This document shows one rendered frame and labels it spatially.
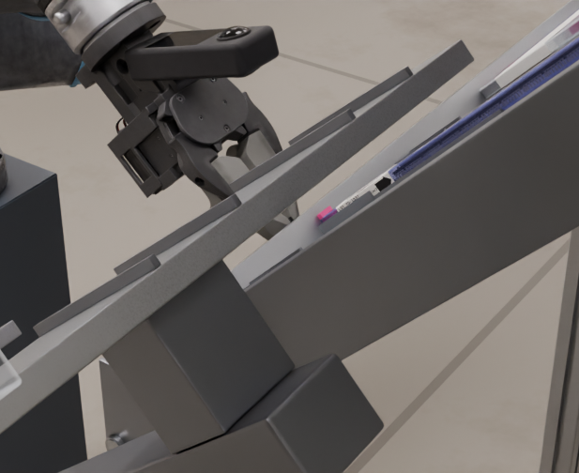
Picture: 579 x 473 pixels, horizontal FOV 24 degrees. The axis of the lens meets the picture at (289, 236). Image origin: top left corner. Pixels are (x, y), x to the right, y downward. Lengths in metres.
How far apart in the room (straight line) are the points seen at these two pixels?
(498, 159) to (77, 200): 1.85
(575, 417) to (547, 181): 1.04
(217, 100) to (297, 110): 1.69
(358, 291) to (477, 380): 1.31
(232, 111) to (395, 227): 0.37
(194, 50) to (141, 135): 0.09
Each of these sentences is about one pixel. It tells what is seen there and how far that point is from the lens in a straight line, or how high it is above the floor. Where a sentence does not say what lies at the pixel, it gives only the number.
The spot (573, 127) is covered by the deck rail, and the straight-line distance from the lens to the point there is 0.62.
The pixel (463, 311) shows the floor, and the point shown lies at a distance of 2.16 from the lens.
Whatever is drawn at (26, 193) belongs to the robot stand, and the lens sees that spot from 1.40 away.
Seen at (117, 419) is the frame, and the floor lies 0.72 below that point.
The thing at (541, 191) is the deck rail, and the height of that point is 0.94.
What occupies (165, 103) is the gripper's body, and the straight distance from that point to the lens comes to 1.01.
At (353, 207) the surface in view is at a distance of 0.97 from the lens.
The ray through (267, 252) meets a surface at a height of 0.73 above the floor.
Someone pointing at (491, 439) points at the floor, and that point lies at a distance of 1.93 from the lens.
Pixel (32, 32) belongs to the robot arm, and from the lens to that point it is 1.30.
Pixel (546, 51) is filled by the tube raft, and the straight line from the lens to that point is 1.15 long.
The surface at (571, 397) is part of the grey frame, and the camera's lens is 1.64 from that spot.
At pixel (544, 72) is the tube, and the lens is 0.85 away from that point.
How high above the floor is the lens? 1.26
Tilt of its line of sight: 33 degrees down
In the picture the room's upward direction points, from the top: straight up
